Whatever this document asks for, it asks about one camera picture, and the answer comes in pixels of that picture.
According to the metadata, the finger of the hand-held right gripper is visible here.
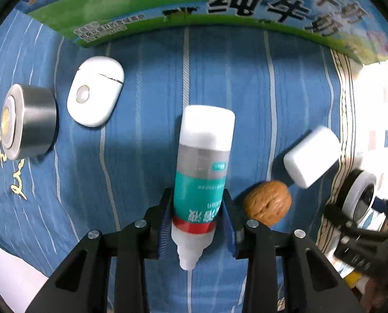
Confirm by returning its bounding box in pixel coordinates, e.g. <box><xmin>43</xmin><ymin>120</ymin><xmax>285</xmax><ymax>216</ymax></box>
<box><xmin>324</xmin><ymin>203</ymin><xmax>357</xmax><ymax>234</ymax></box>

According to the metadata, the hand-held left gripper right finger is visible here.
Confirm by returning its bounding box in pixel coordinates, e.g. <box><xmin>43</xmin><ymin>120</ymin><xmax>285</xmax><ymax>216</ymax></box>
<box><xmin>221</xmin><ymin>190</ymin><xmax>361</xmax><ymax>313</ymax></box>

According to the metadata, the brown walnut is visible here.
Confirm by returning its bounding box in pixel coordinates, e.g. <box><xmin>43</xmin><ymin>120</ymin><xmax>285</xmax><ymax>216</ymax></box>
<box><xmin>243</xmin><ymin>180</ymin><xmax>292</xmax><ymax>228</ymax></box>

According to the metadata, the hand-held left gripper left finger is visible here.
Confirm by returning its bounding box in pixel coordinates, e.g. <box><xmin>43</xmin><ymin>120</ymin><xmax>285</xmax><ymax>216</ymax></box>
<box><xmin>26</xmin><ymin>188</ymin><xmax>175</xmax><ymax>313</ymax></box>

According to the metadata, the round silver metal tin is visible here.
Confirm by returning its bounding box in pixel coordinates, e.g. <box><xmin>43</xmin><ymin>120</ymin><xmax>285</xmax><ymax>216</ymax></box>
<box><xmin>1</xmin><ymin>84</ymin><xmax>57</xmax><ymax>161</ymax></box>

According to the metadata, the white rectangular plastic box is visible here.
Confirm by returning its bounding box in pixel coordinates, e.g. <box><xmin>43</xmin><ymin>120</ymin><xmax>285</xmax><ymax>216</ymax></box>
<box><xmin>283</xmin><ymin>127</ymin><xmax>341</xmax><ymax>189</ymax></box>

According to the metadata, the blue striped cloth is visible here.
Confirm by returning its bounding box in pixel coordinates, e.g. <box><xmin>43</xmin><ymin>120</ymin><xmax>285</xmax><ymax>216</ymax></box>
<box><xmin>0</xmin><ymin>7</ymin><xmax>361</xmax><ymax>313</ymax></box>

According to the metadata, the white teal liquid bottle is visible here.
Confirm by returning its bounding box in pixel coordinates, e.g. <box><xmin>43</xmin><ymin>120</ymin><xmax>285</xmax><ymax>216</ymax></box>
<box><xmin>171</xmin><ymin>105</ymin><xmax>236</xmax><ymax>271</ymax></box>

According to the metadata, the white oval case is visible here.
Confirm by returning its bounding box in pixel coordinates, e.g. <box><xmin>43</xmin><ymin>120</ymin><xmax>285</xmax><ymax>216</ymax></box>
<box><xmin>67</xmin><ymin>56</ymin><xmax>125</xmax><ymax>128</ymax></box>

